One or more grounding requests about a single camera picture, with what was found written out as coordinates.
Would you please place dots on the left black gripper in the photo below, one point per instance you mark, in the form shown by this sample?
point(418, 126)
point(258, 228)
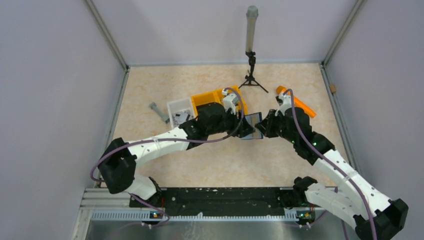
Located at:
point(240, 127)

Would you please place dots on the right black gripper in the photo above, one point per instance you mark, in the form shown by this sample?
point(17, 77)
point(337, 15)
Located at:
point(266, 125)

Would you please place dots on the blue leather card holder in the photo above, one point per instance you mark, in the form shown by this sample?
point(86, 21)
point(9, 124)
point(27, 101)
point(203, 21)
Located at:
point(253, 119)

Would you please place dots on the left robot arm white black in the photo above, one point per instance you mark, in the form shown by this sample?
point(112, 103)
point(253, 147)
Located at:
point(121, 158)

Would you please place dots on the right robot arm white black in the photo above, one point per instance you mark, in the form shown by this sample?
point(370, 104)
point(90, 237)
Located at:
point(369, 212)

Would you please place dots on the yellow plastic bin right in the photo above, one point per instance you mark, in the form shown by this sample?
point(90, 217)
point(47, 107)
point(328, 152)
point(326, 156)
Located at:
point(242, 103)

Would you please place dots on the yellow plastic bin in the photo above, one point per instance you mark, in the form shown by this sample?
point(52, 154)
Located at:
point(242, 103)
point(205, 98)

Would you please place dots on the yellow plastic bin left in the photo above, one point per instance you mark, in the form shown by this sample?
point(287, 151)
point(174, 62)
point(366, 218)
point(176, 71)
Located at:
point(205, 98)

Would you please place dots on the black tripod stand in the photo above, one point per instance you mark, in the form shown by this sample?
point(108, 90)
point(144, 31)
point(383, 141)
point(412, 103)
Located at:
point(250, 80)

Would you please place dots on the white plastic bin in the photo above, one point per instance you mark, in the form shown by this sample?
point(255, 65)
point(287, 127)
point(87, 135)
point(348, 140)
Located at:
point(180, 111)

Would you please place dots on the grey plastic bolt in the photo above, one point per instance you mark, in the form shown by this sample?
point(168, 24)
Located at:
point(164, 117)

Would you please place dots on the grey microphone on stand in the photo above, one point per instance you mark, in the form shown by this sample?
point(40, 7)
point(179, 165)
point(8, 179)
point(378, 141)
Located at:
point(251, 16)

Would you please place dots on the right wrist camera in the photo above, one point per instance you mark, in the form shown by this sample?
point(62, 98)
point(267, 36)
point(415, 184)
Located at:
point(285, 102)

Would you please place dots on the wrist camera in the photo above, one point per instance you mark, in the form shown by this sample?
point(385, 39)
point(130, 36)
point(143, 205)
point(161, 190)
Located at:
point(285, 102)
point(230, 101)

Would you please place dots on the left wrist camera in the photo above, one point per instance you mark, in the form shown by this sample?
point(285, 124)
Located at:
point(230, 101)

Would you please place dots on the small wooden piece on rail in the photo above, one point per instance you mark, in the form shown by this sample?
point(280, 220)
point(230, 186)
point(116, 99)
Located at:
point(332, 88)

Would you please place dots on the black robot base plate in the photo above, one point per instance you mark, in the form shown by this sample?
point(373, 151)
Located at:
point(229, 201)

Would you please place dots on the white cable duct strip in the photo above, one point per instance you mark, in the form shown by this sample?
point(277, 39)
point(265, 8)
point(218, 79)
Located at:
point(148, 216)

